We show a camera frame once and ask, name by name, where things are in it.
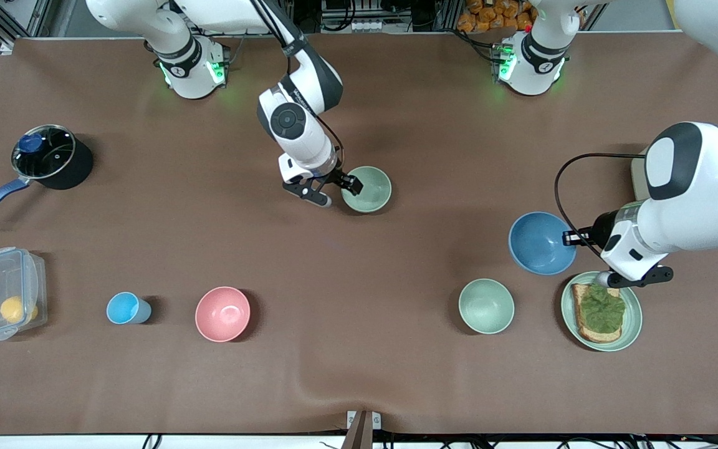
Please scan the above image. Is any pale green bowl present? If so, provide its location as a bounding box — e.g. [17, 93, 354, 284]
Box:
[341, 166, 392, 213]
[458, 278, 515, 335]

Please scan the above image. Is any blue bowl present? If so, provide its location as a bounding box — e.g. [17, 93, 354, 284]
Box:
[509, 211, 578, 276]

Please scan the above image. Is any pink bowl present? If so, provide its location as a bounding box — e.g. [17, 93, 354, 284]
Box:
[195, 286, 251, 343]

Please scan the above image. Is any green lettuce leaf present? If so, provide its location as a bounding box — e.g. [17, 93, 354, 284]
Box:
[579, 281, 626, 334]

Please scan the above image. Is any beige chrome toaster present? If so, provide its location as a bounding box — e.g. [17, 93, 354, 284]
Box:
[631, 156, 653, 200]

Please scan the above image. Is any pale green plate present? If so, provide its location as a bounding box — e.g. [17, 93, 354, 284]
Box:
[561, 271, 643, 352]

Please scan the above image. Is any toast slice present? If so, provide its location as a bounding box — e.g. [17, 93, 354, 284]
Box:
[571, 283, 623, 344]

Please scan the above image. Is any orange snack bag pile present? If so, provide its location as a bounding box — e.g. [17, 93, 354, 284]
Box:
[457, 0, 534, 33]

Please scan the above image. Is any light blue cup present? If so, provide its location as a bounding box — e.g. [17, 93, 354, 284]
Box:
[107, 292, 152, 326]

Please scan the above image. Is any glass lid blue knob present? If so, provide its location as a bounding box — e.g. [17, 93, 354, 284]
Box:
[11, 125, 77, 180]

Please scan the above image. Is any yellow lemon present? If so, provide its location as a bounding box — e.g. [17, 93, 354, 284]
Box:
[0, 296, 39, 324]

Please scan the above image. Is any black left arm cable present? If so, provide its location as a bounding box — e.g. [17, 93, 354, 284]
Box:
[554, 153, 646, 259]

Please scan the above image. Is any metal table edge bracket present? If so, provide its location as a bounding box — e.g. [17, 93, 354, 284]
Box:
[347, 410, 381, 449]

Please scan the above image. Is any black saucepan blue handle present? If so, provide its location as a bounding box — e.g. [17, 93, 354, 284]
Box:
[0, 124, 94, 226]

